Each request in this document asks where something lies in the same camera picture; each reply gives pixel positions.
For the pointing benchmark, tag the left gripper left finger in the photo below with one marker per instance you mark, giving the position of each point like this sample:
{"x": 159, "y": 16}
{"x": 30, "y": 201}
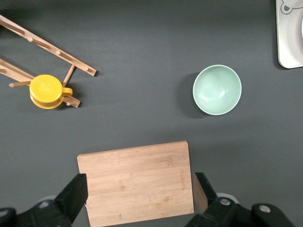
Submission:
{"x": 68, "y": 201}

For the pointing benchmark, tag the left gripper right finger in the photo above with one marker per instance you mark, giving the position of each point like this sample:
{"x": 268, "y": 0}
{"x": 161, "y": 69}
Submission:
{"x": 210, "y": 205}

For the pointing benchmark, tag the wooden cutting board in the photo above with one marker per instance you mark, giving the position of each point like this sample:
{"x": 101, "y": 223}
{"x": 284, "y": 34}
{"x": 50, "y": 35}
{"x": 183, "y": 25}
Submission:
{"x": 139, "y": 184}

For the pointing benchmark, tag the yellow cup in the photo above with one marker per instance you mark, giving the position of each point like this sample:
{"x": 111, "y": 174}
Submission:
{"x": 45, "y": 91}

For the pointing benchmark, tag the pastel green bowl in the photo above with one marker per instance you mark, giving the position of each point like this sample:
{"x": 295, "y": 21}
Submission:
{"x": 217, "y": 91}

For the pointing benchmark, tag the wooden peg drying rack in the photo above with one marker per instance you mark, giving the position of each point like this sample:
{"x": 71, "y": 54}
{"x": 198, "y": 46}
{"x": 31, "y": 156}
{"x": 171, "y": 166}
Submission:
{"x": 59, "y": 55}

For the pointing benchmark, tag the cream tray with bear print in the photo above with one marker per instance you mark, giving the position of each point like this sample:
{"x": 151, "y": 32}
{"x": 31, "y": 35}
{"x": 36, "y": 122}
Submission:
{"x": 290, "y": 35}

